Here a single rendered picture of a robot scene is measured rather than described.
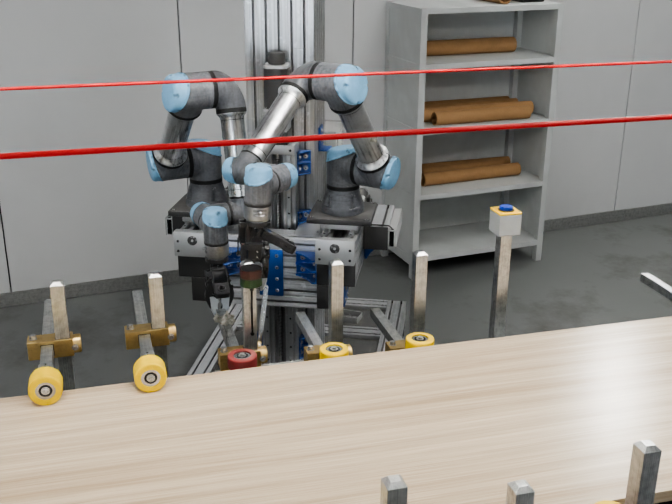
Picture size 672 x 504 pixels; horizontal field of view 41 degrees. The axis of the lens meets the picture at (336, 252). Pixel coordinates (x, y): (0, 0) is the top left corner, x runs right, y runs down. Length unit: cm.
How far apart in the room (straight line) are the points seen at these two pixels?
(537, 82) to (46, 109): 282
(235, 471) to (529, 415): 72
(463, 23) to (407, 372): 347
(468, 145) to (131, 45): 216
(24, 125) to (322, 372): 292
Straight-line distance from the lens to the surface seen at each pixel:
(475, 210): 587
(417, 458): 202
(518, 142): 578
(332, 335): 257
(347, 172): 304
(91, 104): 491
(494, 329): 275
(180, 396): 227
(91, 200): 503
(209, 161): 316
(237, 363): 240
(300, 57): 319
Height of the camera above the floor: 202
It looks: 21 degrees down
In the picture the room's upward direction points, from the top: straight up
